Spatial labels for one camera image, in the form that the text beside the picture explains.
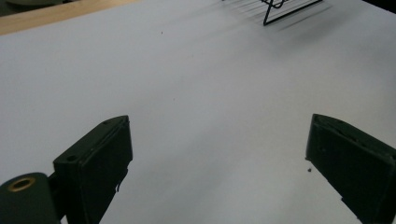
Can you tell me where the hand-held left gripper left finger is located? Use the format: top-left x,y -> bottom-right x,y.
52,115 -> 134,224

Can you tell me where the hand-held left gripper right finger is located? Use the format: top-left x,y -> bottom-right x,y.
304,113 -> 396,224

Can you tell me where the black wire rack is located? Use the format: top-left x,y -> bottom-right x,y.
221,0 -> 324,27

